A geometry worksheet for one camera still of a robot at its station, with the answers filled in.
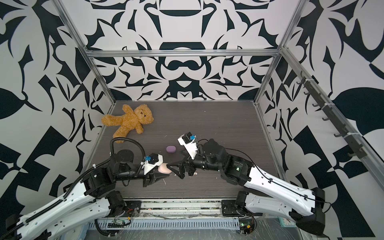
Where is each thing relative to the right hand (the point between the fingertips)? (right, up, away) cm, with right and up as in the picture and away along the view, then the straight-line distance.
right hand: (173, 159), depth 59 cm
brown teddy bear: (-33, +15, +40) cm, 54 cm away
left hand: (-3, -4, +5) cm, 7 cm away
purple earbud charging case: (-6, -3, +34) cm, 35 cm away
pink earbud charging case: (-4, -4, 0) cm, 6 cm away
